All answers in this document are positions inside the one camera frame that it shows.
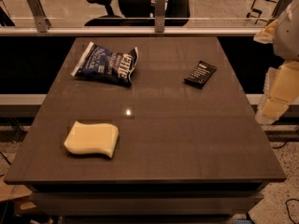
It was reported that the metal railing bar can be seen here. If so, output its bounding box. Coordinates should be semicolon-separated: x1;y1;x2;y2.
0;26;261;36

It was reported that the black rxbar chocolate wrapper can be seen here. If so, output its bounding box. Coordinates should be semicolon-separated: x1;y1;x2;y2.
184;61;217;89

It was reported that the black office chair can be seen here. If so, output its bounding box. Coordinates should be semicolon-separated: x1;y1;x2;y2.
85;0;190;26

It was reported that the cardboard box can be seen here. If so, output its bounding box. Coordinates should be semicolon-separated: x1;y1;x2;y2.
0;178;39;215

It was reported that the yellow sponge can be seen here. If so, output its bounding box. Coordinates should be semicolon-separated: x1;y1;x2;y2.
64;121;119;158

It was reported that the blue kettle chips bag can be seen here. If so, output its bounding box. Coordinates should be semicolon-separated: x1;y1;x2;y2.
71;42;139;87

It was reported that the black floor cable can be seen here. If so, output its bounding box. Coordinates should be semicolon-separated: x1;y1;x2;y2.
272;138;299;224

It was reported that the right metal railing post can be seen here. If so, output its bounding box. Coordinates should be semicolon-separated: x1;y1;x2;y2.
272;0;292;18

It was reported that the metal railing post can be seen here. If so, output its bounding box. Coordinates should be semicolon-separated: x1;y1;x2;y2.
155;0;165;33
26;0;51;33
272;0;292;18

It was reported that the left metal railing post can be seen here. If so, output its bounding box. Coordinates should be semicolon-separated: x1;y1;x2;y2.
26;0;51;33

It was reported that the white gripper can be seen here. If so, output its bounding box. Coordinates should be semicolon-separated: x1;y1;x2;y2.
253;0;299;125

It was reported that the yellow black cart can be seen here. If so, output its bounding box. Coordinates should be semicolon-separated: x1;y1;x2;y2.
246;0;280;24

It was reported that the middle metal railing post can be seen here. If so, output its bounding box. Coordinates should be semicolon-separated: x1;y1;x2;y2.
155;0;165;33

